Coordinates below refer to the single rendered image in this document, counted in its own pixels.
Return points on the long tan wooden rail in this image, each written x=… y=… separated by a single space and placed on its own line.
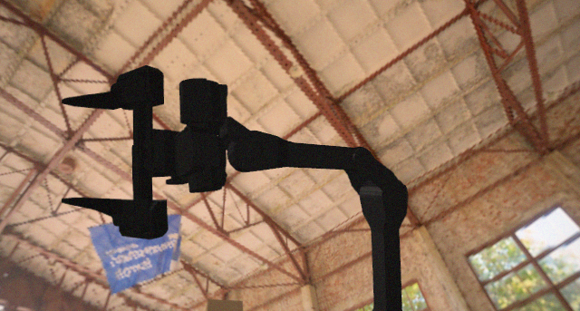
x=224 y=305

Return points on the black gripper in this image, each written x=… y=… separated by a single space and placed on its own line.
x=153 y=155

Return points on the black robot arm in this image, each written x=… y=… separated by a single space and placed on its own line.
x=200 y=156

